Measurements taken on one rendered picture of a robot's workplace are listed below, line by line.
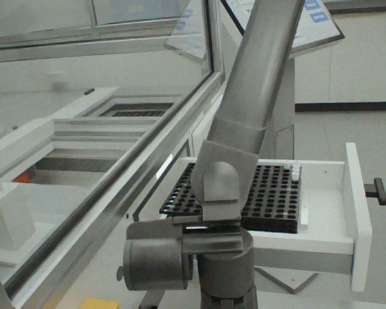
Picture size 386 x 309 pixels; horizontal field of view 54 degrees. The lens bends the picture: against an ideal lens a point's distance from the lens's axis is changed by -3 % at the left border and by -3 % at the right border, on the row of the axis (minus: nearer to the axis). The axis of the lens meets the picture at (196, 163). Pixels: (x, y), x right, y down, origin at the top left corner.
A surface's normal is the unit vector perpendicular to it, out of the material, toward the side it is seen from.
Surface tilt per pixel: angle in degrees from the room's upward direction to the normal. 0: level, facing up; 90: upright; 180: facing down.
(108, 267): 90
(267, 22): 49
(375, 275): 0
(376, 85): 90
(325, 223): 0
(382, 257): 0
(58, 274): 90
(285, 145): 90
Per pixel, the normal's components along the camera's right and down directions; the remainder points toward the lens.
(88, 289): 0.96, 0.04
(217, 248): -0.09, -0.90
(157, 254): -0.11, -0.42
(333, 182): -0.27, 0.45
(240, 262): 0.42, 0.36
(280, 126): 0.63, 0.29
